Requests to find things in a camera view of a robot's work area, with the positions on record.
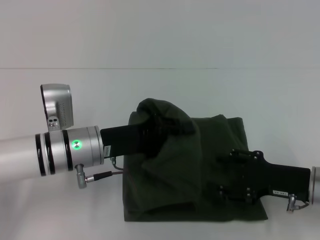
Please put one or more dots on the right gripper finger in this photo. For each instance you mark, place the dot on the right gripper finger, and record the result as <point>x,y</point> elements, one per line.
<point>232,157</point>
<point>231,193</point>

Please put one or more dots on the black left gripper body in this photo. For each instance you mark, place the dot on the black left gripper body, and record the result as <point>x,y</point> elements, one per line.
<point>125,142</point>

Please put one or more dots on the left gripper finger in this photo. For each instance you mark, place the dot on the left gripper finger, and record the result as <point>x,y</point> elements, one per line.
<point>175,125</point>

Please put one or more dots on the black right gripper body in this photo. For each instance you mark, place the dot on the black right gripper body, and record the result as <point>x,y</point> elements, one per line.
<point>265,177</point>

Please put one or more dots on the dark green t-shirt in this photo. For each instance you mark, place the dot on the dark green t-shirt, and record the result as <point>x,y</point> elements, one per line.
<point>180,175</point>

